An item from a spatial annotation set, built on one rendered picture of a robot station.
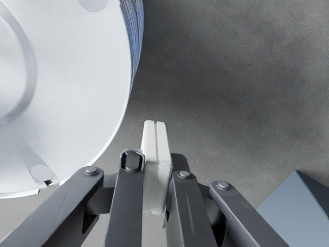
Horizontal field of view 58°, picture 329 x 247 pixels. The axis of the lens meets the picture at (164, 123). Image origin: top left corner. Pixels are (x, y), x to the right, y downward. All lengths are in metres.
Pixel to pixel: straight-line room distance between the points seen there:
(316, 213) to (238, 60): 0.30
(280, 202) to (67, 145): 0.47
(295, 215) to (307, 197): 0.04
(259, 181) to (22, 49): 0.52
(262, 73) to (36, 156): 0.39
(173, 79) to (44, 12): 0.30
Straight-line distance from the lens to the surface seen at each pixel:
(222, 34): 0.51
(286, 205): 0.65
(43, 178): 0.33
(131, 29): 0.28
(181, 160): 0.18
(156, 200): 0.16
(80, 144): 0.30
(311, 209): 0.60
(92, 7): 0.25
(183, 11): 0.49
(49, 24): 0.26
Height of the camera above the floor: 0.49
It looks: 62 degrees down
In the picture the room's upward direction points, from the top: 178 degrees clockwise
